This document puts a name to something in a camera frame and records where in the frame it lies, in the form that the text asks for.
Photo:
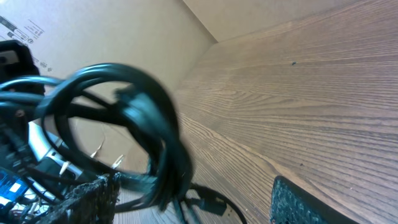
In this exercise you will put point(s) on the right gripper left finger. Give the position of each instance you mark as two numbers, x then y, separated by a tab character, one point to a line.
89	203

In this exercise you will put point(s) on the cardboard backdrop panel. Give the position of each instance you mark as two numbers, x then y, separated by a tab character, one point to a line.
270	96

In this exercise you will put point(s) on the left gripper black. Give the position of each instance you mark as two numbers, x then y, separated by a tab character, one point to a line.
25	96

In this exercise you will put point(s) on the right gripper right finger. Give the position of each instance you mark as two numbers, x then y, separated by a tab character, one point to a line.
292	204

